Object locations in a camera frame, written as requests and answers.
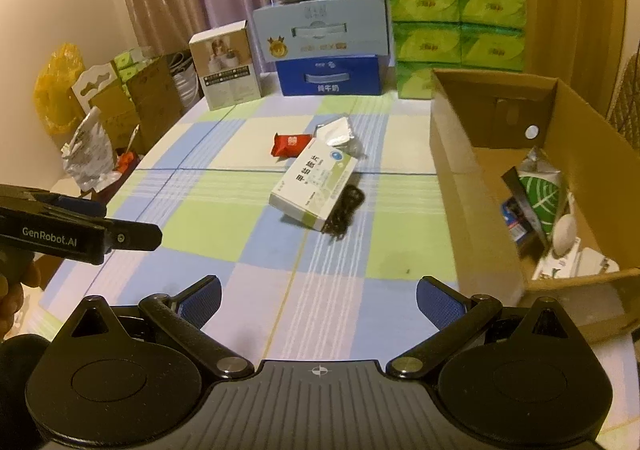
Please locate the yellow plastic bag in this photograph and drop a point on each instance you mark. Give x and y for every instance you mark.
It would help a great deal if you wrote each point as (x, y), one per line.
(55, 102)

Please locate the light blue milk carton box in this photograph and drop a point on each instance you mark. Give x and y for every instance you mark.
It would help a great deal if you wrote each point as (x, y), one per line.
(314, 28)

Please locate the dark blue milk carton box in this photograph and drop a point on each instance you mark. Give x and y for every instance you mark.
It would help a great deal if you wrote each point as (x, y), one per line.
(333, 75)

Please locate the white product box with photo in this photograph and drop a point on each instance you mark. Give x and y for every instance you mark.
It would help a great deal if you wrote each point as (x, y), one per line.
(225, 66)

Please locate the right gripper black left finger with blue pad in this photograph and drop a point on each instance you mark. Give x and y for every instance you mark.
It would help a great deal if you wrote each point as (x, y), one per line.
(180, 319)

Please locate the red snack packet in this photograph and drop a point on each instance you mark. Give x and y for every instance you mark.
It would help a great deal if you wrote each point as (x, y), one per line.
(287, 146)

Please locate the silver foil packet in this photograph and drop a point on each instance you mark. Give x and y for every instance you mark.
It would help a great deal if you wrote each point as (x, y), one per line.
(335, 133)

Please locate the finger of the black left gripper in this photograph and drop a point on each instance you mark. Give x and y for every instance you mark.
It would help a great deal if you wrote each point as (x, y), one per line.
(121, 235)

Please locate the checked tablecloth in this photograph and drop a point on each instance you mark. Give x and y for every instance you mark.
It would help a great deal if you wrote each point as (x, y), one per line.
(289, 292)

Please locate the person's left hand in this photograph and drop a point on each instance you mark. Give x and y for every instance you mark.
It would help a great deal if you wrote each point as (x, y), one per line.
(12, 296)

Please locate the white striped bag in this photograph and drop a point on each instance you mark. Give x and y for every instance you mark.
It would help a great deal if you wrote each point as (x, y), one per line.
(182, 71)

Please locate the small white spoon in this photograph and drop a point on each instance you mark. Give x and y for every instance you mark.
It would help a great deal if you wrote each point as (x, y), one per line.
(564, 235)

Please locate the green tissue pack bundle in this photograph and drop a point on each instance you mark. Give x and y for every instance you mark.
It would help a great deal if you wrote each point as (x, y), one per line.
(450, 34)

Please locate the quilted chair back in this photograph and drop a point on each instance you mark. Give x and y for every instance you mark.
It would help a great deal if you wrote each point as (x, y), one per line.
(624, 116)

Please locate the large brown cardboard box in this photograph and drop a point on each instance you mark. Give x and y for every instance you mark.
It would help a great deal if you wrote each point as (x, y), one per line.
(483, 123)

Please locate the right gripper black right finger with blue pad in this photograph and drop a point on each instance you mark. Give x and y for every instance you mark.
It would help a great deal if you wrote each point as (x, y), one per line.
(459, 320)

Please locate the white green pill box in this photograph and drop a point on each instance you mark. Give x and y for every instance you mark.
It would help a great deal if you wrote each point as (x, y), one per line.
(310, 188)

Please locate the clear blue-label plastic box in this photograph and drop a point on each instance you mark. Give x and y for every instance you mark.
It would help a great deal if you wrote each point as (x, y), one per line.
(517, 224)

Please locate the white phone box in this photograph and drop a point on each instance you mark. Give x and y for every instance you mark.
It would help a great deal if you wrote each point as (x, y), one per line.
(591, 262)

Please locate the brown cardboard boxes stack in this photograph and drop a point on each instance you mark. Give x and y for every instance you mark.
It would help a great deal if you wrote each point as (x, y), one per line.
(136, 112)

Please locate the crumpled white plastic bag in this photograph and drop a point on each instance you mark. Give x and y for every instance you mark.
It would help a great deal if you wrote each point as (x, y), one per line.
(89, 156)

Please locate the orange handled screwdriver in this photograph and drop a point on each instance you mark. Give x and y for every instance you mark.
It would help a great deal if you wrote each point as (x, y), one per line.
(127, 156)

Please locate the white green medicine box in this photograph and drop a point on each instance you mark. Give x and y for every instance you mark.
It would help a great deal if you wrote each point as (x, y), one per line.
(554, 267)

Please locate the dark green foil pouch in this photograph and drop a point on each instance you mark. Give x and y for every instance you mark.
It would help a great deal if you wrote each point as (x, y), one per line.
(540, 190)

